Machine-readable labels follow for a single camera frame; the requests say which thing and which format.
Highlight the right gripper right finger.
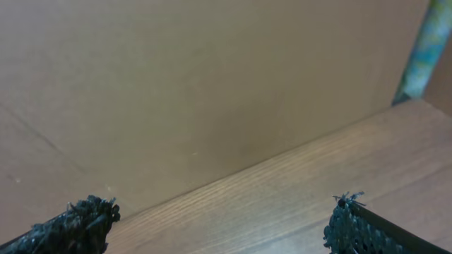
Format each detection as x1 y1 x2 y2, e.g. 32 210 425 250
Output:
323 191 451 254

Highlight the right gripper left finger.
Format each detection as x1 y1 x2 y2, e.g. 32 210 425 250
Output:
1 195 120 254

